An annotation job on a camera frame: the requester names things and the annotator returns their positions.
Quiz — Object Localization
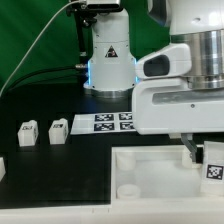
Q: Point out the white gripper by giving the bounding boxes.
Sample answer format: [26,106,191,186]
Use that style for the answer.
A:
[132,78,224,163]

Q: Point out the white square tabletop part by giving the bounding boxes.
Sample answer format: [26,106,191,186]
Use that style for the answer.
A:
[111,145,224,201]

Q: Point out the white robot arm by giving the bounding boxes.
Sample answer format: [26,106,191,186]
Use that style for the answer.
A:
[85,0,224,152]

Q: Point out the marker sheet with tags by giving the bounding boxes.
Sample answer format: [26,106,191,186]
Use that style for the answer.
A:
[71,112,134,135]

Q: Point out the white block left edge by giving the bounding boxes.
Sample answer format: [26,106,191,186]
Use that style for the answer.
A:
[0,157,6,182]

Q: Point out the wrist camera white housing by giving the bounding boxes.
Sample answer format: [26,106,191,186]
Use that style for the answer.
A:
[135,43,192,79]

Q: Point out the white cable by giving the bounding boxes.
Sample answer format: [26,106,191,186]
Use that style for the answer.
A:
[0,0,88,98]

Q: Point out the black cables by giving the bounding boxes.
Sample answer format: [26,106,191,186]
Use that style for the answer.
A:
[6,65,89,93]

